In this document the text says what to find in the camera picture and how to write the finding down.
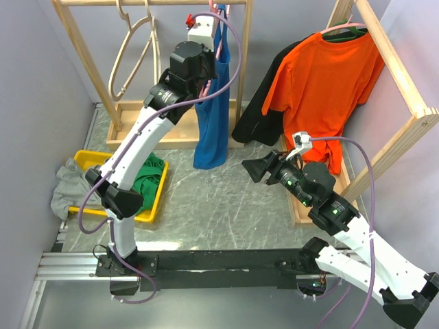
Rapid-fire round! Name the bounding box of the purple cable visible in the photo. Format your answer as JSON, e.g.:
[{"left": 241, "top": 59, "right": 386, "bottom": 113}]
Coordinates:
[
  {"left": 308, "top": 136, "right": 375, "bottom": 328},
  {"left": 77, "top": 12, "right": 243, "bottom": 305}
]

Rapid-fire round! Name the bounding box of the back wooden clothes rack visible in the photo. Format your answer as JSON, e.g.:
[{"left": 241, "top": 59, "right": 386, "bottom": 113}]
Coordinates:
[{"left": 51, "top": 0, "right": 255, "bottom": 151}]

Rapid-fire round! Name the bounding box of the orange t-shirt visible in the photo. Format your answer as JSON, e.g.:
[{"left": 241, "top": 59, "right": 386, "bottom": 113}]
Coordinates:
[{"left": 261, "top": 33, "right": 384, "bottom": 175}]

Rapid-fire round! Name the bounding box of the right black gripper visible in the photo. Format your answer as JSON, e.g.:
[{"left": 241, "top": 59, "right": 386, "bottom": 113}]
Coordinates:
[{"left": 241, "top": 147, "right": 313, "bottom": 206}]

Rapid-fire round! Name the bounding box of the black shirt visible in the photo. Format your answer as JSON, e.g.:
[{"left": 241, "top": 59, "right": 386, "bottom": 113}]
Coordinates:
[{"left": 233, "top": 32, "right": 369, "bottom": 145}]

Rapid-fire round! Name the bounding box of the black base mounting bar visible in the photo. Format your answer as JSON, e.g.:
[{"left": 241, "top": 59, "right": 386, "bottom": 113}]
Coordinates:
[{"left": 95, "top": 249, "right": 322, "bottom": 295}]

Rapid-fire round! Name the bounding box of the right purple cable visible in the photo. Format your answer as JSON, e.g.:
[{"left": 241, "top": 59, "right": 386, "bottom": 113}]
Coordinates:
[{"left": 308, "top": 136, "right": 375, "bottom": 328}]

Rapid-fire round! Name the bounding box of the pink hanger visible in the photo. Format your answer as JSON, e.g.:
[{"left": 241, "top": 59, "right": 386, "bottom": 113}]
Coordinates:
[
  {"left": 320, "top": 14, "right": 367, "bottom": 35},
  {"left": 200, "top": 0, "right": 230, "bottom": 97}
]

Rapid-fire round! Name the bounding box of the yellow plastic tray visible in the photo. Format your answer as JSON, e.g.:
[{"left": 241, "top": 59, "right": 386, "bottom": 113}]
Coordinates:
[{"left": 74, "top": 150, "right": 169, "bottom": 223}]

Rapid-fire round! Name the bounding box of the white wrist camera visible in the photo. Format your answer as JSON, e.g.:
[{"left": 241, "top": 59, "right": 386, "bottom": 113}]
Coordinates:
[
  {"left": 186, "top": 14, "right": 217, "bottom": 51},
  {"left": 286, "top": 132, "right": 313, "bottom": 160}
]

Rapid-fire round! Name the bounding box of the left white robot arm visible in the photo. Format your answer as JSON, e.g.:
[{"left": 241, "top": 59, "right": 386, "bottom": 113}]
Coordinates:
[{"left": 86, "top": 41, "right": 216, "bottom": 276}]

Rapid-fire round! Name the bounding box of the pink hanger under orange shirt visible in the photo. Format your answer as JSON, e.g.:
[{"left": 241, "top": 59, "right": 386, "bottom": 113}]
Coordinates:
[{"left": 320, "top": 14, "right": 367, "bottom": 35}]

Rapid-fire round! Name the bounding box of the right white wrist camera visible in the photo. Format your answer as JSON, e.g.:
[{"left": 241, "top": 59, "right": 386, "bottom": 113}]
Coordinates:
[{"left": 286, "top": 132, "right": 313, "bottom": 160}]

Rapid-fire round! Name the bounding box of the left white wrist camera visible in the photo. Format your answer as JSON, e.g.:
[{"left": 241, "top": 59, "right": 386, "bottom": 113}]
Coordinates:
[{"left": 186, "top": 14, "right": 217, "bottom": 51}]

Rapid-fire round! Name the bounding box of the green shirt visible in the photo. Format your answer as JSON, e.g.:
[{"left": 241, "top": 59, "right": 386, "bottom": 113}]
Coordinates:
[{"left": 132, "top": 153, "right": 165, "bottom": 215}]

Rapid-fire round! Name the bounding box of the grey shirt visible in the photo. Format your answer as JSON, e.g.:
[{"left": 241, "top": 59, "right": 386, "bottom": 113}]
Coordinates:
[{"left": 50, "top": 158, "right": 91, "bottom": 220}]

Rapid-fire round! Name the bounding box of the right wooden clothes rack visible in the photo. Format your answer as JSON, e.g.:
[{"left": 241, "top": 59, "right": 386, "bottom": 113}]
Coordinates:
[{"left": 279, "top": 0, "right": 439, "bottom": 226}]

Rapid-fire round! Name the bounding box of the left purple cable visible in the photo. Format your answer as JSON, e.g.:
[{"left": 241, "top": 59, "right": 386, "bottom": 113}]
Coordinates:
[{"left": 77, "top": 12, "right": 243, "bottom": 305}]

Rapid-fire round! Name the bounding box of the middle beige wooden hanger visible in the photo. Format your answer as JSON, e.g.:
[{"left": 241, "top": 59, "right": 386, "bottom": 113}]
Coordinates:
[{"left": 144, "top": 0, "right": 161, "bottom": 84}]

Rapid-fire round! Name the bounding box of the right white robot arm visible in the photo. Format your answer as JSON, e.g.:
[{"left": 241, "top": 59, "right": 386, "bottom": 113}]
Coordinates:
[{"left": 242, "top": 151, "right": 438, "bottom": 328}]

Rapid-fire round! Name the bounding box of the blue tank top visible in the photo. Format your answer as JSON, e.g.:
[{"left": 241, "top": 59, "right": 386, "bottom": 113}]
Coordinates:
[{"left": 193, "top": 23, "right": 230, "bottom": 170}]

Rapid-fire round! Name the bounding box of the wooden clothes rack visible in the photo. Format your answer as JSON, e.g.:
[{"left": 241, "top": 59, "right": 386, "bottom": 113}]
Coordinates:
[
  {"left": 51, "top": 0, "right": 255, "bottom": 151},
  {"left": 279, "top": 0, "right": 439, "bottom": 226}
]

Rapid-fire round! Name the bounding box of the green hanger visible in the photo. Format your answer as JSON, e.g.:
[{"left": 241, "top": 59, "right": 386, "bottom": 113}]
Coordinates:
[{"left": 322, "top": 19, "right": 368, "bottom": 43}]

